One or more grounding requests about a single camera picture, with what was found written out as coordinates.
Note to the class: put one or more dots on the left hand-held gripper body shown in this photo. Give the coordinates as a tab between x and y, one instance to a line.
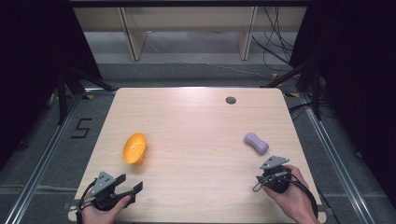
104	194

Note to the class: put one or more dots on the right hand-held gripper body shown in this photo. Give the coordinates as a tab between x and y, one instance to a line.
275	177

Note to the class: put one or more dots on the orange soap dish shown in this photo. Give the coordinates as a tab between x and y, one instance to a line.
134	148

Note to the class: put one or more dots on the purple soap bar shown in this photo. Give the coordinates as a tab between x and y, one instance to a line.
256	143

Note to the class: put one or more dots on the person's left hand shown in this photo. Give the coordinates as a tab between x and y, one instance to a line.
101	214

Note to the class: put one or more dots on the person's right hand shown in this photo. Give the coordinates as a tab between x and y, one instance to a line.
291	197

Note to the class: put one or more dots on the grey table grommet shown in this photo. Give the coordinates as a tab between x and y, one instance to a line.
230	100

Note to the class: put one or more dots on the black metal stand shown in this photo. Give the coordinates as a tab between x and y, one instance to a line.
67	90
306	84

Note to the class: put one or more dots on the dark curtain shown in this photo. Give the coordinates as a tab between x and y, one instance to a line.
355	77
37	68

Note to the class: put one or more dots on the beige wooden desk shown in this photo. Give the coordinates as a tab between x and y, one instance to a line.
190	25

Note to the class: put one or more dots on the aluminium floor rail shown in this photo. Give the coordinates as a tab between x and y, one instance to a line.
337	160
42	161

